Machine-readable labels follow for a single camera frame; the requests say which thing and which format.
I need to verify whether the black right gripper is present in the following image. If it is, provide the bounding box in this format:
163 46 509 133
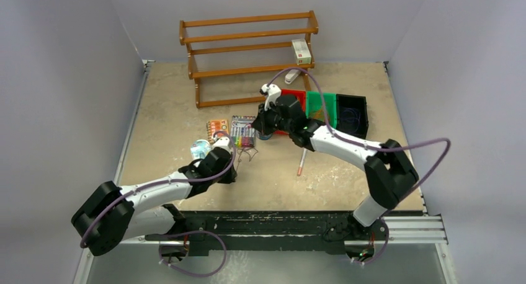
252 101 293 136

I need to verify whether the red plastic bin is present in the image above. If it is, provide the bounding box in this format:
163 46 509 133
270 89 307 135

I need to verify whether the green plastic bin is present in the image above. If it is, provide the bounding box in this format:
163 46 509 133
305 91 338 128

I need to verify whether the orange cable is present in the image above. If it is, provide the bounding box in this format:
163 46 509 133
308 101 329 122

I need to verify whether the black plastic bin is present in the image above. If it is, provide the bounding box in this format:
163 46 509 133
336 94 369 139

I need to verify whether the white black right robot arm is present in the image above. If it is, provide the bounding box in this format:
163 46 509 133
251 94 419 239

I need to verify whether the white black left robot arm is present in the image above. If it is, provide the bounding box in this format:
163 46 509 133
71 147 236 256

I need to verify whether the blue white tape package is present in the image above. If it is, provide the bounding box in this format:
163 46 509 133
190 140 212 160

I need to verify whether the round blue white tub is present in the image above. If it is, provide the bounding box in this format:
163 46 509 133
258 133 272 141

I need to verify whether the pack of coloured markers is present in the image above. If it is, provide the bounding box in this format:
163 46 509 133
230 115 256 148

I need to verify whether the orange spiral notebook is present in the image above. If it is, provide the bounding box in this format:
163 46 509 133
205 119 230 144

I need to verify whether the white stapler under rack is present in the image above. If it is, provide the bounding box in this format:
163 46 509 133
284 69 302 85

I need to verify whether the white orange-capped marker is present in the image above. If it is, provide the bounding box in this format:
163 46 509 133
296 148 308 176

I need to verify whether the white red small box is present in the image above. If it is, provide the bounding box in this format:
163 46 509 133
291 39 312 65

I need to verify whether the wooden three-tier rack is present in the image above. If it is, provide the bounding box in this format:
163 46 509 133
178 10 319 109

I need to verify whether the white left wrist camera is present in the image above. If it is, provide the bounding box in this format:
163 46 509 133
212 132 234 153

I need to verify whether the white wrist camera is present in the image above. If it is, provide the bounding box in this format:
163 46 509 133
212 132 234 153
260 84 282 111

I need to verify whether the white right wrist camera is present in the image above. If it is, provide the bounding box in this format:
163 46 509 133
260 84 282 111

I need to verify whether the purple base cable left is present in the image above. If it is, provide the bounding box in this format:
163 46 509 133
158 228 228 278

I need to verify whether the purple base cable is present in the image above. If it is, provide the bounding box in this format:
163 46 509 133
351 226 393 267
158 228 228 278

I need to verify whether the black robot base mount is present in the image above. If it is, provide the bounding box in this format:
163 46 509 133
145 210 388 257

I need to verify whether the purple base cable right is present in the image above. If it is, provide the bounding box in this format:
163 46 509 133
351 226 393 267

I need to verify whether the aluminium rail frame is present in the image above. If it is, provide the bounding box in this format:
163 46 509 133
74 215 457 284

